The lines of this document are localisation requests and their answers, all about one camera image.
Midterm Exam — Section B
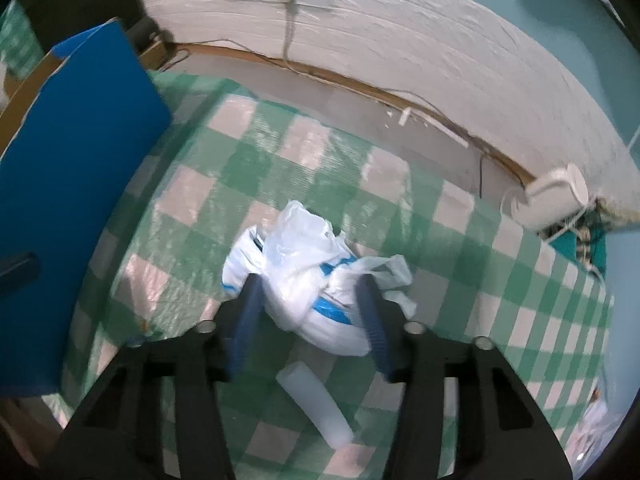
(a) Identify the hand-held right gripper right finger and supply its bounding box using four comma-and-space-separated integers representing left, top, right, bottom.
354, 277, 573, 480

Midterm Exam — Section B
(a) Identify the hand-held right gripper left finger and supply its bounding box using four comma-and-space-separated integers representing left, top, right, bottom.
59, 275, 266, 480

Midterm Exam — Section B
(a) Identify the white plastic bag blue print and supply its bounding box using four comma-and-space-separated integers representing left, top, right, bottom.
221, 201, 418, 358

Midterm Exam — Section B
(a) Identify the cardboard box with blue tape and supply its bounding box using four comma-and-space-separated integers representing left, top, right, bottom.
0, 17, 173, 398

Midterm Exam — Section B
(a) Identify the white foam cylinder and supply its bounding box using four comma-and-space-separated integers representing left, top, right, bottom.
276, 361, 354, 448

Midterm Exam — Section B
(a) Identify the green checked tablecloth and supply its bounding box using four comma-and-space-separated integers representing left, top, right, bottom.
55, 72, 616, 480

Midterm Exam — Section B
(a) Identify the white electric kettle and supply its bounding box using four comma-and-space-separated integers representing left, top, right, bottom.
501, 164, 590, 233

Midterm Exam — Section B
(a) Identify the black cylindrical device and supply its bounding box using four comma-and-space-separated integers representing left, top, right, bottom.
125, 17, 162, 47

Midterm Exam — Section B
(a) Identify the green checked plastic bag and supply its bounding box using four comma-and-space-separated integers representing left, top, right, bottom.
0, 7, 43, 93

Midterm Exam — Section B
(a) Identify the grey plug with cable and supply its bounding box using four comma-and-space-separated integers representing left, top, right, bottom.
279, 0, 301, 68

